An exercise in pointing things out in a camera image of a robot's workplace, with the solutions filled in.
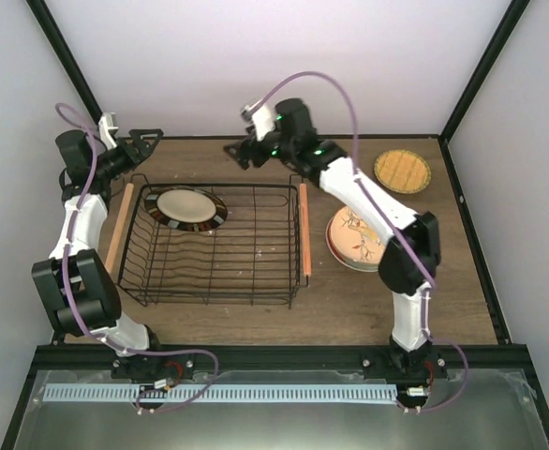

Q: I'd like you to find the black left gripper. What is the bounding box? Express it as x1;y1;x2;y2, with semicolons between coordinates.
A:
93;129;164;181

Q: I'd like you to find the dark brown plate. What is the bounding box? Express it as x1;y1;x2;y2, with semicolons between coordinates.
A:
143;187;228;233

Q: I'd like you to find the beige floral plate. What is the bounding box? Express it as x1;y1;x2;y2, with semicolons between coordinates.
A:
326;206;385;272

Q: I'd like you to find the light teal flower plate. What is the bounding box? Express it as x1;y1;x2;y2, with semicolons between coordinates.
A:
326;224;383;273

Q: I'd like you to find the yellow woven pattern plate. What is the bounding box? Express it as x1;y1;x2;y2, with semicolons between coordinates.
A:
373;149;432;194

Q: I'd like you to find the red and teal plate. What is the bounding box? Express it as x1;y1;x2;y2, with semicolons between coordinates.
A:
324;219;383;273

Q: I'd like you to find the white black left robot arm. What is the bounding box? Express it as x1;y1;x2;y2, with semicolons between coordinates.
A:
31;128;167;379

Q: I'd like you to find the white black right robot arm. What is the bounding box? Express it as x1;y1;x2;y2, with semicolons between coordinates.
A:
224;98;440;378

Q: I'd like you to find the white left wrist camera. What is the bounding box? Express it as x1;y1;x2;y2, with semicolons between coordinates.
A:
97;112;119;150

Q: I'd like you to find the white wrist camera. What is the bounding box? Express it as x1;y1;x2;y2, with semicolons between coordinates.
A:
97;112;119;150
241;98;276;142

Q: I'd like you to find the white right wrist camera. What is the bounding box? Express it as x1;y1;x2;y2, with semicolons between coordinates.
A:
241;98;276;142

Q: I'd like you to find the black wire dish rack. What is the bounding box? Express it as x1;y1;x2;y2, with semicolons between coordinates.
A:
116;175;311;307

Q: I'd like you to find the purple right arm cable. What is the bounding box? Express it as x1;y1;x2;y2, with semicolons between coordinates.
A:
255;70;470;413

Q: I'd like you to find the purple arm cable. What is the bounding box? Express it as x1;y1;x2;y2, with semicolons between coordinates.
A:
255;70;470;413
55;102;220;417

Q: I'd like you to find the black enclosure frame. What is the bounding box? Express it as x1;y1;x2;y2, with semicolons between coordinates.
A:
0;0;549;450

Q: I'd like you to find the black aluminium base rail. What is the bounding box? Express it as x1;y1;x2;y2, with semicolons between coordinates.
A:
29;344;534;383

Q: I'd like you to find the white slotted cable duct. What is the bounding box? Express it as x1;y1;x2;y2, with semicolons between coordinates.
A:
41;383;397;404

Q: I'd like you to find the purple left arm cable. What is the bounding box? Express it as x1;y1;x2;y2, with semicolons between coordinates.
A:
55;102;220;417

